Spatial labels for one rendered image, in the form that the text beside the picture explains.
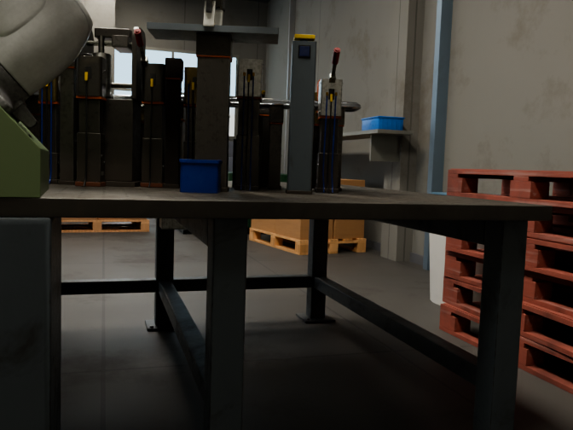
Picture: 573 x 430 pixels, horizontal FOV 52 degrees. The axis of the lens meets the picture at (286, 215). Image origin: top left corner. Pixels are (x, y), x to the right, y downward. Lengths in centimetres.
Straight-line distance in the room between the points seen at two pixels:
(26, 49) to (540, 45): 326
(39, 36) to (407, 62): 410
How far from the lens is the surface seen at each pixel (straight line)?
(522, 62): 416
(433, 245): 358
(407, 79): 514
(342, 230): 545
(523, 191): 255
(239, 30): 172
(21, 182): 127
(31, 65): 136
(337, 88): 190
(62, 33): 136
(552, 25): 401
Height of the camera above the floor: 78
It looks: 5 degrees down
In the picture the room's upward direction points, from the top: 2 degrees clockwise
